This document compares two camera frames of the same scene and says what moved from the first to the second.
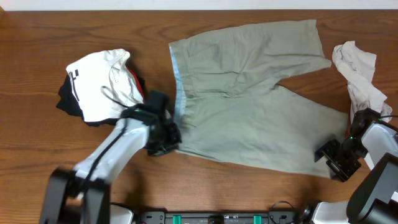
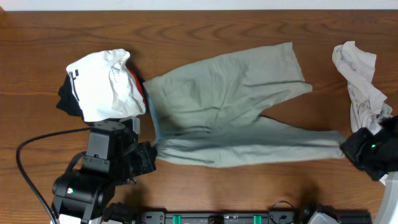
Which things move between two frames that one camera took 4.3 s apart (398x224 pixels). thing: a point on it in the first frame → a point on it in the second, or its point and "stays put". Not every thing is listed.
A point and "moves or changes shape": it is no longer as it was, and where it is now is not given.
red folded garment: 138,84 stays put
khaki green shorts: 229,107 moves or changes shape
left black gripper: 170,137 → 147,156
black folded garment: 68,103 stays put
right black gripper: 343,173 → 353,147
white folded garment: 104,85 stays put
